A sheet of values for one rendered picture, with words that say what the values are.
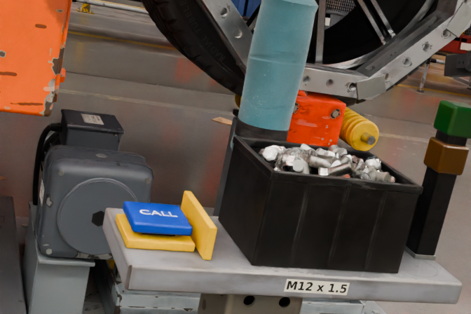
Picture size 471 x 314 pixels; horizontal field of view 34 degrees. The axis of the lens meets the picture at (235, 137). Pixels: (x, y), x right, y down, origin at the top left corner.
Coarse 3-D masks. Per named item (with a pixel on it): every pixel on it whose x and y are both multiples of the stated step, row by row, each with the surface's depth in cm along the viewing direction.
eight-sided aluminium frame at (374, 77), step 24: (216, 0) 125; (456, 0) 139; (216, 24) 128; (240, 24) 128; (432, 24) 143; (456, 24) 140; (240, 48) 129; (384, 48) 144; (408, 48) 139; (432, 48) 140; (312, 72) 134; (336, 72) 136; (360, 72) 141; (384, 72) 138; (408, 72) 140; (360, 96) 138
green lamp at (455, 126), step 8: (440, 104) 101; (448, 104) 99; (456, 104) 99; (464, 104) 100; (440, 112) 101; (448, 112) 99; (456, 112) 98; (464, 112) 98; (440, 120) 100; (448, 120) 99; (456, 120) 98; (464, 120) 99; (440, 128) 100; (448, 128) 99; (456, 128) 99; (464, 128) 99; (456, 136) 99; (464, 136) 99
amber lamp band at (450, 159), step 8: (432, 144) 101; (440, 144) 100; (448, 144) 99; (432, 152) 101; (440, 152) 100; (448, 152) 99; (456, 152) 100; (464, 152) 100; (424, 160) 103; (432, 160) 101; (440, 160) 100; (448, 160) 100; (456, 160) 100; (464, 160) 100; (432, 168) 101; (440, 168) 100; (448, 168) 100; (456, 168) 100
